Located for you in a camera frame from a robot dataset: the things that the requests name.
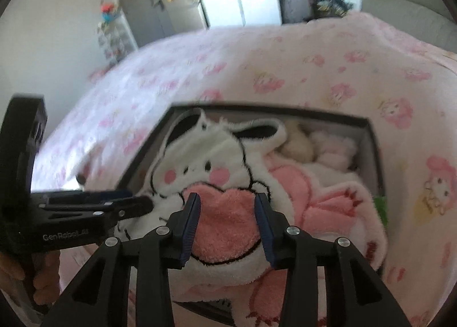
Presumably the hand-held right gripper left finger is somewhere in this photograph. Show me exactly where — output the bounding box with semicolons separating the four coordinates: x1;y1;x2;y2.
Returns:
43;192;201;327

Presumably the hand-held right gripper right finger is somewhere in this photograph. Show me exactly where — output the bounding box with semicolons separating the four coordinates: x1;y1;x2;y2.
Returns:
253;191;411;327

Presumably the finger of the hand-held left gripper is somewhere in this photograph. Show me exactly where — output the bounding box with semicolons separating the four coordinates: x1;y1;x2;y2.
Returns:
39;195;155;223
46;189;134;203

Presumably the white plush dog blanket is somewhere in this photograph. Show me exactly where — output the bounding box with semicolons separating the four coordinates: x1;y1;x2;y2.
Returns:
114;108;388;327

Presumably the white fluffy plush ball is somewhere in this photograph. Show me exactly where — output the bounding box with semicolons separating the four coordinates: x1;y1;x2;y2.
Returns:
310;130;358;171

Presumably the black storage box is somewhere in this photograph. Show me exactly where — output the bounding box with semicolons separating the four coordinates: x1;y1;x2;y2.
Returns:
119;102;388;327

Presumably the person's left hand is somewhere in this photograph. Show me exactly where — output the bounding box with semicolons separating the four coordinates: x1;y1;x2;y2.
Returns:
0;251;62;308

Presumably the beige plush toy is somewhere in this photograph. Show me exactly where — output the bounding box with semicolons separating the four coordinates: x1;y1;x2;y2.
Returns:
278;119;316;163

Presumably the green packet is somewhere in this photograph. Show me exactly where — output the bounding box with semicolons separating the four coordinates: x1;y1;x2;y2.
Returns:
373;196;388;225

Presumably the white shelf with toys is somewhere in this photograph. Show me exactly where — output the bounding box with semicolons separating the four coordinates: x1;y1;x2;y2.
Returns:
96;1;139;68

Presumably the pink cartoon printed blanket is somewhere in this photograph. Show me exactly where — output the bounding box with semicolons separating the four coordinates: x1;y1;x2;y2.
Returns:
30;11;457;327

